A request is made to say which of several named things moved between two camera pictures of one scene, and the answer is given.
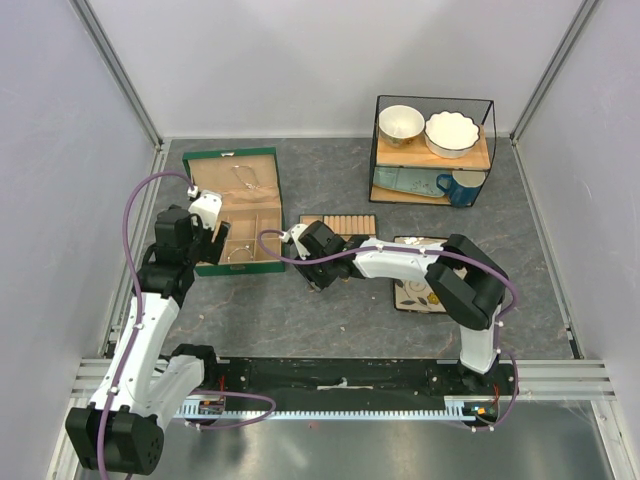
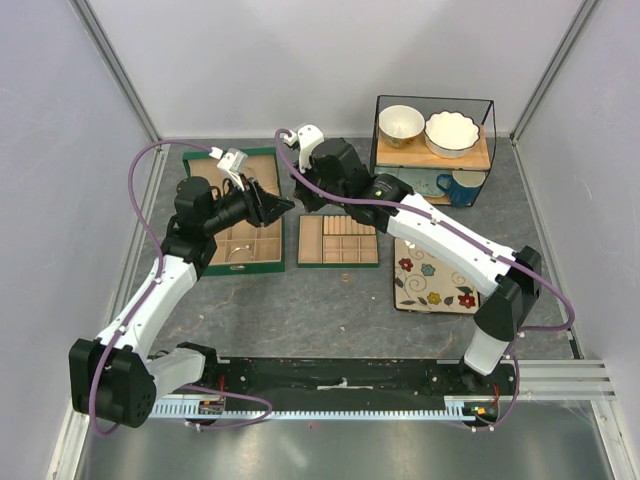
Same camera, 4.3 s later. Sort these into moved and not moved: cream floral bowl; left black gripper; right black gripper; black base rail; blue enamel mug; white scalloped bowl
Moved: left black gripper; right black gripper
Not moved: cream floral bowl; white scalloped bowl; black base rail; blue enamel mug
